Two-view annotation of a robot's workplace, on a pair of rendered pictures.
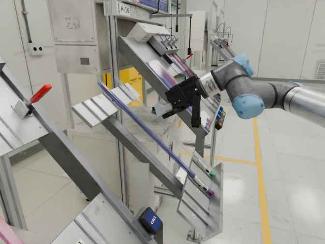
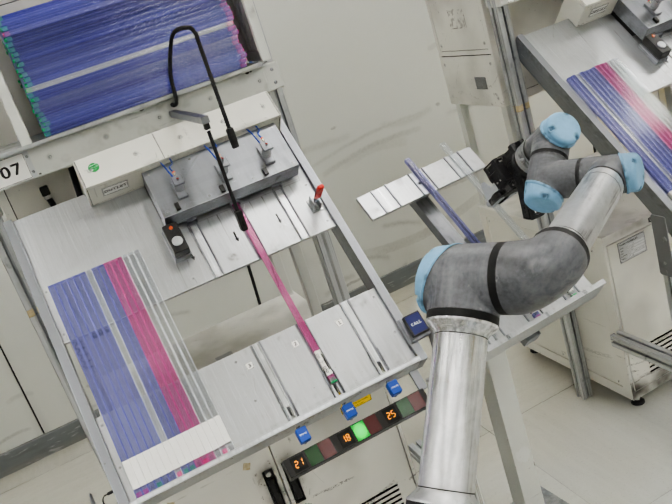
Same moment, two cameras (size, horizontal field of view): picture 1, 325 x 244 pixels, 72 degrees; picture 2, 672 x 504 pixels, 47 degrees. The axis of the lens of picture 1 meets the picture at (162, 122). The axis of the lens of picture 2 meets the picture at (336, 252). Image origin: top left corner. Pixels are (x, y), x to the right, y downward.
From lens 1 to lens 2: 133 cm
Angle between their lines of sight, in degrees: 49
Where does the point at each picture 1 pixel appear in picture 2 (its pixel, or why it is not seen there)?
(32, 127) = (320, 220)
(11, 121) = (304, 216)
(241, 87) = (531, 169)
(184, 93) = (508, 168)
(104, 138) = (530, 226)
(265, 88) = (562, 169)
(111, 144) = not seen: hidden behind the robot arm
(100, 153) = not seen: hidden behind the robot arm
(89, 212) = (355, 302)
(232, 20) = not seen: outside the picture
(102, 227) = (365, 317)
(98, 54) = (496, 70)
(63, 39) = (449, 47)
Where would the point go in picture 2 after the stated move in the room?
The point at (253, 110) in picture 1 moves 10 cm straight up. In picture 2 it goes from (538, 202) to (527, 154)
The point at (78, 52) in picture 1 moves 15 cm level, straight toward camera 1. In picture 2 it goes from (471, 67) to (456, 79)
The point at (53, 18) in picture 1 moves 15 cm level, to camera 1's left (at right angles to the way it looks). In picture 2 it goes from (433, 13) to (401, 20)
